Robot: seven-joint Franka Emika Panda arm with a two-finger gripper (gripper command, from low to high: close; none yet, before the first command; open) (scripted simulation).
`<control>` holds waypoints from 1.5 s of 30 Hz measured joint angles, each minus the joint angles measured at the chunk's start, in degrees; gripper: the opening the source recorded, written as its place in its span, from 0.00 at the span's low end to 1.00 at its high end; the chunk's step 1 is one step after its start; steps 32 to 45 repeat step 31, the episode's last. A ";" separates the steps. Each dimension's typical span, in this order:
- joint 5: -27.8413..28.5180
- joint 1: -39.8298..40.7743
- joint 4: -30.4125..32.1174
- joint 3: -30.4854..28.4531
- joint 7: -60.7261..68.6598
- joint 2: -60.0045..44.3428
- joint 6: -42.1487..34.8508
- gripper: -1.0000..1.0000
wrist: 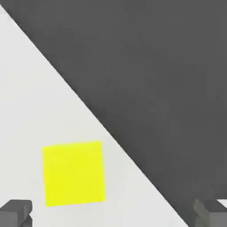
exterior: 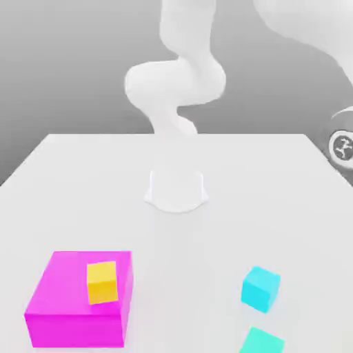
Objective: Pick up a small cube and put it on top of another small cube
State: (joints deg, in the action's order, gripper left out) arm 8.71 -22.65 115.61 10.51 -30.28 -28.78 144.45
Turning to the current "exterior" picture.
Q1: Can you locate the small cyan cube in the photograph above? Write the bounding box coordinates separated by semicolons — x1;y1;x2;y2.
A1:
240;265;281;314

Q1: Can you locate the large magenta box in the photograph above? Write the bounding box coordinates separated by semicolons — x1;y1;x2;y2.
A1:
23;250;134;349

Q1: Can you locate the small turquoise cube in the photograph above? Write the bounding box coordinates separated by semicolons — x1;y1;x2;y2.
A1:
239;326;285;353

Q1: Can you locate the small yellow cube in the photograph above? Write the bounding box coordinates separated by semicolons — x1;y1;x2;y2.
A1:
86;261;119;305

